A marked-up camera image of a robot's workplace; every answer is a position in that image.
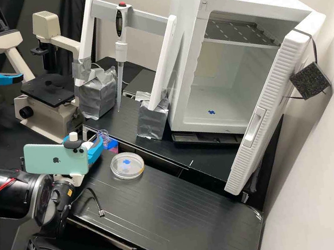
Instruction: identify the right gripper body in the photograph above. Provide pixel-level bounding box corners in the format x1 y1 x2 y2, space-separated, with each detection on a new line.
52 170 85 191

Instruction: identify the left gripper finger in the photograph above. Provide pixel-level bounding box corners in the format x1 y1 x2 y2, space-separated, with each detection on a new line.
0 69 26 87

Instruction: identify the small bottle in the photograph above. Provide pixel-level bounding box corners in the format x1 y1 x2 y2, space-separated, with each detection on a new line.
96 127 112 149

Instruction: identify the blue bottle holder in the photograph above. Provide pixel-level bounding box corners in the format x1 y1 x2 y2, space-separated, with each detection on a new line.
102 138 120 151

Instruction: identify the petri dish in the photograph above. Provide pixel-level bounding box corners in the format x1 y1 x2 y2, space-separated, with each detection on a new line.
109 149 147 182

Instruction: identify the cream microscope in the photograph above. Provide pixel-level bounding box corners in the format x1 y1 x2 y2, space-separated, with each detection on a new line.
0 6 96 154

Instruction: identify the white pipette stand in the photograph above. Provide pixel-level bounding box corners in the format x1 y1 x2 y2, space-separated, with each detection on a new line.
59 0 197 153

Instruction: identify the pipette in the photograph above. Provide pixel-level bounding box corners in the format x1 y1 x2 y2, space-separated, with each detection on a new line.
100 0 149 112

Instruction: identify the incubator door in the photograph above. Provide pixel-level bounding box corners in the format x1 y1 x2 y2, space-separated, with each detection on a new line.
199 24 334 198

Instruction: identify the white incubator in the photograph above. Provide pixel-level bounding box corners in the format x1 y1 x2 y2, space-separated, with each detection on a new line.
147 0 334 148

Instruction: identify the right wrist camera phone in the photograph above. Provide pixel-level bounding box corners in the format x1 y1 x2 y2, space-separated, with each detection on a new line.
20 129 93 187

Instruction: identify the black cable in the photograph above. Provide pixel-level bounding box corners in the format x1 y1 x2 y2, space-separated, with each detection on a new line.
83 186 106 219

